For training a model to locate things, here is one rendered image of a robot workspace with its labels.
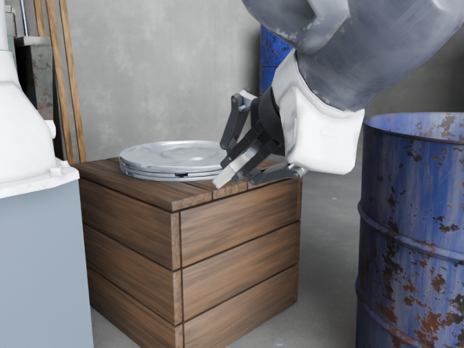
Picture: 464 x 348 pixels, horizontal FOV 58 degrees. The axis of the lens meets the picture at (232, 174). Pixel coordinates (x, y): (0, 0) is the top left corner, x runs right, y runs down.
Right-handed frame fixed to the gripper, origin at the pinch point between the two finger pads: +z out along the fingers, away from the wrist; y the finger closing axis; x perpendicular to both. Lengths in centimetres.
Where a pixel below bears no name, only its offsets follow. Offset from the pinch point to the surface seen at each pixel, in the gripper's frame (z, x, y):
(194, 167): 17.1, -5.1, 5.8
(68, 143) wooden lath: 161, -34, 72
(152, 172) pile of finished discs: 25.9, -1.8, 10.8
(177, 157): 25.0, -7.8, 10.4
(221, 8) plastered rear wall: 160, -179, 105
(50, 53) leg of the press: 38, -6, 50
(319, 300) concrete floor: 42, -23, -37
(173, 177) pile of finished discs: 24.1, -3.9, 7.5
